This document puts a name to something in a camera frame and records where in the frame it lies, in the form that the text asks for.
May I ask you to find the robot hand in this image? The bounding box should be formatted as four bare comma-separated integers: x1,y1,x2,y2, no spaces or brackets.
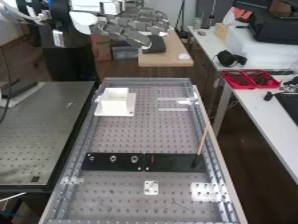
89,0,173,48

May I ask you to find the black pouch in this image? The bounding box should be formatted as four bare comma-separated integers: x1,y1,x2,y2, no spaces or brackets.
141,34,167,55

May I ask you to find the cardboard box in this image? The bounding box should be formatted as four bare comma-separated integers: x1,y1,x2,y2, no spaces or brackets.
89,32,113,62

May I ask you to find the wooden desk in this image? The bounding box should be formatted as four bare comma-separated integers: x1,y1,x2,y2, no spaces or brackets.
137,29,195,68

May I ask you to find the black equipment cabinet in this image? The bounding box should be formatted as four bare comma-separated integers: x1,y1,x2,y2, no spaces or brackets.
38,22,100,82

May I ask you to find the white desk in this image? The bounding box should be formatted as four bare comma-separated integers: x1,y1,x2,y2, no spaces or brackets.
229,74,298,186
187,24,298,135

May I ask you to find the small wooden box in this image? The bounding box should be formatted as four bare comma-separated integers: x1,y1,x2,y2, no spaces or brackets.
213,22,230,42

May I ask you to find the small white box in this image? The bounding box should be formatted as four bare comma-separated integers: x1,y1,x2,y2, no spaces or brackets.
93,86,137,118

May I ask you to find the red tray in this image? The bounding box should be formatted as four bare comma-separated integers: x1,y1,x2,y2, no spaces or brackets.
219,69,258,90
245,68,282,89

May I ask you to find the white foam sheet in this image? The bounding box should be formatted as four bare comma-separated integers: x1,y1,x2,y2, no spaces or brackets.
225,25,298,65

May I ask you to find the grey flat device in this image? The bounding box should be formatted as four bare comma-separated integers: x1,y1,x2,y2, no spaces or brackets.
0,78,46,109

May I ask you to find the black case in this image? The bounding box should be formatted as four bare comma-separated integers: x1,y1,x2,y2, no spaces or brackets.
245,7,298,45

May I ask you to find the clear box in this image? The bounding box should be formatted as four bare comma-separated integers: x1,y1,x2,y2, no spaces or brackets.
38,77,250,224

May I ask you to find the small black object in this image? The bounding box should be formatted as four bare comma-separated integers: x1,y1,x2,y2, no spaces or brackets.
262,90,275,102

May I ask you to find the thin stick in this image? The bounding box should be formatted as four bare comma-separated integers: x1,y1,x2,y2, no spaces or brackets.
190,123,213,169

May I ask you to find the black plate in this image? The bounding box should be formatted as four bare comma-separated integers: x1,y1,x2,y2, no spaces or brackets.
81,152,207,174

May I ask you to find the black keyboard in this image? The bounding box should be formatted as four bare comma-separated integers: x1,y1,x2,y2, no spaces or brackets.
274,92,298,127

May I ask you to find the white cable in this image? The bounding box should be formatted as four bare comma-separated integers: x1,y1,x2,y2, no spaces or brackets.
0,1,48,26

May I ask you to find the black cable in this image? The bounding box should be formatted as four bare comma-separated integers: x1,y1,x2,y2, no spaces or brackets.
0,45,13,125

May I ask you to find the small white square bracket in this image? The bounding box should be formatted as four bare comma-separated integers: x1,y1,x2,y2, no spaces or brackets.
141,180,161,196

